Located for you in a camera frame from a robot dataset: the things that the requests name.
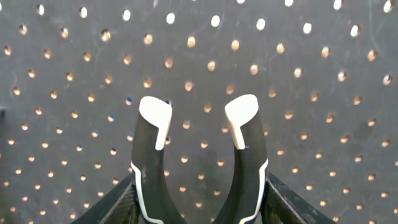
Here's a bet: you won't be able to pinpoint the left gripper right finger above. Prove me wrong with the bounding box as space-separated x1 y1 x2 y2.
260 172 337 224

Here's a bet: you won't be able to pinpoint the black and white pliers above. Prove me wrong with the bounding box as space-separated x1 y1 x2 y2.
129 93 269 224

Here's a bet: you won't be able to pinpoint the black pegboard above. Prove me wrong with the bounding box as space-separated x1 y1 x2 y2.
0 0 398 224

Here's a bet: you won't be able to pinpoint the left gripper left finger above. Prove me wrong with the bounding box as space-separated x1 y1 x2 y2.
70 175 141 224

